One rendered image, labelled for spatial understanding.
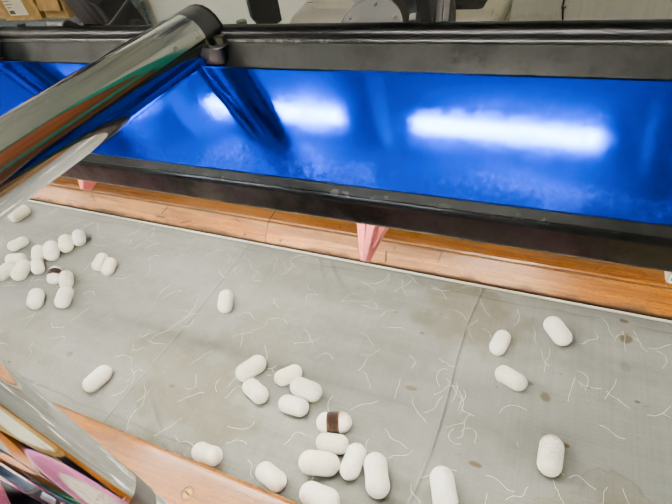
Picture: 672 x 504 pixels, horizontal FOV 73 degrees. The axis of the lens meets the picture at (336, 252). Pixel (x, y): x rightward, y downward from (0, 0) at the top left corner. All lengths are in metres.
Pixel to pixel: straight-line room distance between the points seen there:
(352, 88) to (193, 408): 0.41
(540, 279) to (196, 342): 0.41
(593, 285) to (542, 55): 0.43
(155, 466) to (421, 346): 0.29
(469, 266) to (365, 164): 0.40
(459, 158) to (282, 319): 0.42
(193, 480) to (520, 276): 0.41
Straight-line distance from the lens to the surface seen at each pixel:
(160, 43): 0.20
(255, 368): 0.51
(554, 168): 0.18
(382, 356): 0.52
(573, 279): 0.58
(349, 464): 0.45
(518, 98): 0.18
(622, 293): 0.59
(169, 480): 0.48
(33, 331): 0.73
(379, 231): 0.46
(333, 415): 0.46
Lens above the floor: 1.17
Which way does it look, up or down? 43 degrees down
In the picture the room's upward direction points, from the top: 11 degrees counter-clockwise
